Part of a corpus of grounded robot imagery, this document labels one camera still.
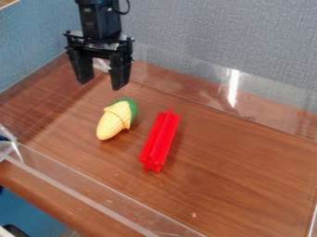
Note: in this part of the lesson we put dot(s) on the clear acrylic wall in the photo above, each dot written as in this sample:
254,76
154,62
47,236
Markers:
94,208
269,102

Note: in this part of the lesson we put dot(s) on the clear acrylic left bracket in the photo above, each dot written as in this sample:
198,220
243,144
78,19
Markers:
8,145

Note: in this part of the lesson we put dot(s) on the red star-shaped plastic block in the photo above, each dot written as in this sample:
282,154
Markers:
159,140

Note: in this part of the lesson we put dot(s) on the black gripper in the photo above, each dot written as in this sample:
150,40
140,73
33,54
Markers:
83,48

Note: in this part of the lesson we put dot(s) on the clear acrylic corner bracket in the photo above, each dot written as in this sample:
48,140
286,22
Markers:
100,64

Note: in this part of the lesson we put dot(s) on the yellow toy corn cob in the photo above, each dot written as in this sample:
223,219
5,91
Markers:
118,118

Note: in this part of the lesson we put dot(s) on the clear acrylic front wall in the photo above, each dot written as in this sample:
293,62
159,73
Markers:
94,208

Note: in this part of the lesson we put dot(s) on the clear acrylic back wall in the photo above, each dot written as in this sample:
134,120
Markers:
269,102

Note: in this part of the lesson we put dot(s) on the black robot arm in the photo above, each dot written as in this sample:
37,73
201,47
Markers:
100,19

